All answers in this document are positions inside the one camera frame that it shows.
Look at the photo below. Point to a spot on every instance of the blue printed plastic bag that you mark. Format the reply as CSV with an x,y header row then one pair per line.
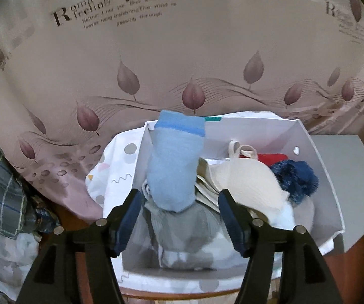
x,y
45,215

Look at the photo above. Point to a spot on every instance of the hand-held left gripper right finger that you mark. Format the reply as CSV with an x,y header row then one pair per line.
x,y
232,221

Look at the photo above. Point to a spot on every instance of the red cloth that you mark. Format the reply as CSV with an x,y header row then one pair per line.
x,y
274,158

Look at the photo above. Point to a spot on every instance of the grey box lid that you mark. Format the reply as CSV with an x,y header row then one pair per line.
x,y
343,171

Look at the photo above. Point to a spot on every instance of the white patterned cloth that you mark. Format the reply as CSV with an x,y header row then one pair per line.
x,y
4,253

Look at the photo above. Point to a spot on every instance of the white dotted cloth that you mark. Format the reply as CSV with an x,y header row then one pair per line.
x,y
118,171

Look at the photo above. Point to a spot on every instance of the dark blue fuzzy garment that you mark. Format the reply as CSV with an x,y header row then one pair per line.
x,y
296,177

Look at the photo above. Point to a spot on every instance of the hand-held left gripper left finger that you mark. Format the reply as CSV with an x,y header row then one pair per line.
x,y
128,221

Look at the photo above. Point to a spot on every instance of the leaf print bedsheet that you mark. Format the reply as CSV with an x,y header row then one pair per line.
x,y
169,38

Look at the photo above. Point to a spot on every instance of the grey ribbed sock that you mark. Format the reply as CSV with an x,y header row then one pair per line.
x,y
182,228

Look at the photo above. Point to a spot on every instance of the light blue sock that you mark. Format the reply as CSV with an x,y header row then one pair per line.
x,y
172,164

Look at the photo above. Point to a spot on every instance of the cream textured bra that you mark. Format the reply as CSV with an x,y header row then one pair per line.
x,y
248,177

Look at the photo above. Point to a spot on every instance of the white shoe box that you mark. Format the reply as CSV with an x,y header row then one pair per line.
x,y
264,133

